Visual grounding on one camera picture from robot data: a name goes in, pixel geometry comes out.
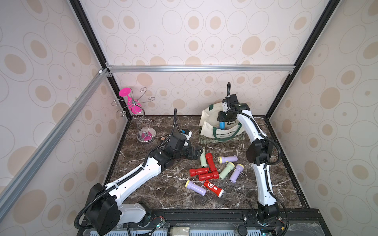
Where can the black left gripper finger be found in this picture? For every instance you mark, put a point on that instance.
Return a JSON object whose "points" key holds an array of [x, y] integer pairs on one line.
{"points": [[198, 157], [199, 150]]}

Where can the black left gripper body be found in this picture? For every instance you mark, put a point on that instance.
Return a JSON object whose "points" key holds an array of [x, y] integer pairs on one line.
{"points": [[187, 152]]}

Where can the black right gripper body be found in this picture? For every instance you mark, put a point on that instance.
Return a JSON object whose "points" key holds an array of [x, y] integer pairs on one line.
{"points": [[225, 118]]}

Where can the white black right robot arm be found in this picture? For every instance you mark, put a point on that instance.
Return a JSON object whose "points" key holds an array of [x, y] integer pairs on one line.
{"points": [[262, 153]]}

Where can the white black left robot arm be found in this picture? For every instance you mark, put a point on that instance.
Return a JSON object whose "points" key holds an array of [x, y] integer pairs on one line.
{"points": [[133, 185]]}

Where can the cream green tote bag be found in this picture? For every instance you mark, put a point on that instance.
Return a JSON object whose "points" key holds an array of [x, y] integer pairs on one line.
{"points": [[212, 131]]}

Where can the green flashlight upper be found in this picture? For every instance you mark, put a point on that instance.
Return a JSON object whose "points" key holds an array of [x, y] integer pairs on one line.
{"points": [[203, 160]]}

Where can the green flashlight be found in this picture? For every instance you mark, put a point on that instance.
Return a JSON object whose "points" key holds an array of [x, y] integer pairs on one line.
{"points": [[203, 160], [228, 168]]}

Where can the red flashlight upper right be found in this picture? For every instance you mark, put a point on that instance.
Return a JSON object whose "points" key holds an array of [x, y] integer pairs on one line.
{"points": [[210, 161]]}

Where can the red flashlight middle horizontal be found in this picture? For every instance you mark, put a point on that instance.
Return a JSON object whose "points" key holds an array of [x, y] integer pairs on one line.
{"points": [[199, 171]]}

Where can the red flashlight horizontal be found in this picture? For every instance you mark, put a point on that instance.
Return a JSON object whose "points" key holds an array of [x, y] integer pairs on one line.
{"points": [[199, 171], [208, 176]]}

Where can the purple flashlight right horizontal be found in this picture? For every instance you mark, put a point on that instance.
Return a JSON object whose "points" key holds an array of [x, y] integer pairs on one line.
{"points": [[226, 159]]}

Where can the red flashlight lower horizontal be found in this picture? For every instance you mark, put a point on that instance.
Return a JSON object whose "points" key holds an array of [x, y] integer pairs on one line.
{"points": [[208, 176]]}

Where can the black metal tongs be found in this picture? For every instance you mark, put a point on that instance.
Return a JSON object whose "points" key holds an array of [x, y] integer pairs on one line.
{"points": [[164, 138]]}

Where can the purple flashlight bottom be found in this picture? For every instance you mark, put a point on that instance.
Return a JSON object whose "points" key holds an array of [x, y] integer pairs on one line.
{"points": [[192, 186]]}

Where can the purple flashlight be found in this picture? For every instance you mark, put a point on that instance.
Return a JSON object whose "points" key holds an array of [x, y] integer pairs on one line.
{"points": [[236, 173], [192, 186]]}

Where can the green flashlight right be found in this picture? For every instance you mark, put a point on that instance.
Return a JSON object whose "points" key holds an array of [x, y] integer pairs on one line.
{"points": [[228, 168]]}

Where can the red flashlight with logo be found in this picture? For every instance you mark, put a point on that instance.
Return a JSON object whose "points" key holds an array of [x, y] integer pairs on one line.
{"points": [[215, 189]]}

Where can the purple flashlight far right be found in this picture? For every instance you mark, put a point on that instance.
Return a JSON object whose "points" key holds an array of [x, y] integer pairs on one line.
{"points": [[236, 173]]}

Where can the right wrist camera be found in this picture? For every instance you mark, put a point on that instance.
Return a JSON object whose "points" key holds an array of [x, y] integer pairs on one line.
{"points": [[229, 101]]}

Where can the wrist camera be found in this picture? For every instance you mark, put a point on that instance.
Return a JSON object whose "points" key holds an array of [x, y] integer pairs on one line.
{"points": [[185, 134], [229, 101]]}

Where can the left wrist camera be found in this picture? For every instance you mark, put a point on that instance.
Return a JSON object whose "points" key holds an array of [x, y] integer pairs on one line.
{"points": [[185, 134]]}

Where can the aluminium frame rail back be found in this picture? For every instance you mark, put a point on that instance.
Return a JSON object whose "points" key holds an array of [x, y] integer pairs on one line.
{"points": [[198, 68]]}

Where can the aluminium frame rail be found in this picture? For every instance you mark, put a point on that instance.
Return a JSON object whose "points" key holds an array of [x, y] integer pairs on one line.
{"points": [[198, 68], [31, 167]]}

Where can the aluminium frame rail left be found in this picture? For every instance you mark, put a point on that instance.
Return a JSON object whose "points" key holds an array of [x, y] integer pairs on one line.
{"points": [[31, 167]]}

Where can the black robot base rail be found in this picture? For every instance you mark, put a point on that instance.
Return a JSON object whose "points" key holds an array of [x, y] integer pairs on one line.
{"points": [[291, 222]]}

